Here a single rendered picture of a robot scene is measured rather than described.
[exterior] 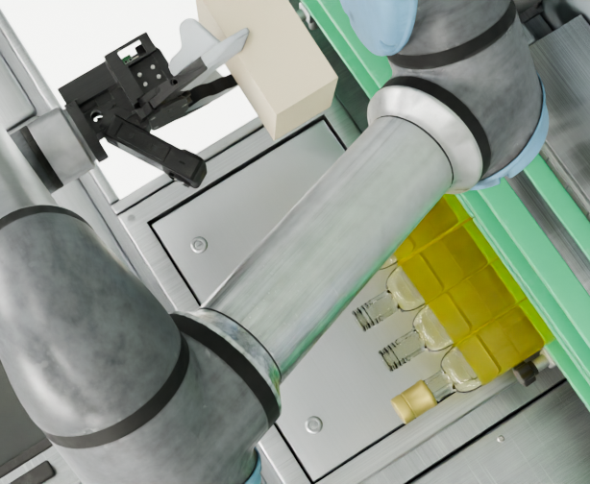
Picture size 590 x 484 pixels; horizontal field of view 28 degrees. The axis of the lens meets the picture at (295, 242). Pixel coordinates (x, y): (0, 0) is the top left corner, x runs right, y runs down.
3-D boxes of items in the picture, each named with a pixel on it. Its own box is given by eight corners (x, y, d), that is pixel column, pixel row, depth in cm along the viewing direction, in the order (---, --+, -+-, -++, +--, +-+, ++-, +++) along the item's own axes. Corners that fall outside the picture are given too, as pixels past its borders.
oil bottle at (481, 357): (577, 270, 147) (430, 364, 144) (586, 259, 141) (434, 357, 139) (604, 308, 145) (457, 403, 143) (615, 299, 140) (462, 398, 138)
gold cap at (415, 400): (417, 376, 142) (386, 396, 142) (426, 382, 139) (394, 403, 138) (431, 400, 143) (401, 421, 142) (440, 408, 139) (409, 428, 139)
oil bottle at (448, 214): (495, 157, 151) (352, 247, 148) (500, 141, 145) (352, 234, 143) (521, 193, 149) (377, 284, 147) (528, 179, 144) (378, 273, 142)
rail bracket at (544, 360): (589, 314, 154) (503, 371, 152) (600, 303, 147) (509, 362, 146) (607, 340, 153) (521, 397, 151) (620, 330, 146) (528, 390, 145)
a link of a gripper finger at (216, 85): (227, 34, 137) (166, 55, 131) (255, 77, 137) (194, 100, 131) (214, 48, 139) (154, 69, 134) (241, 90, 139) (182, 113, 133)
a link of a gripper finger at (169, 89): (192, 57, 121) (134, 106, 125) (200, 69, 121) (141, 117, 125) (215, 55, 125) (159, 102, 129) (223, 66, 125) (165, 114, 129)
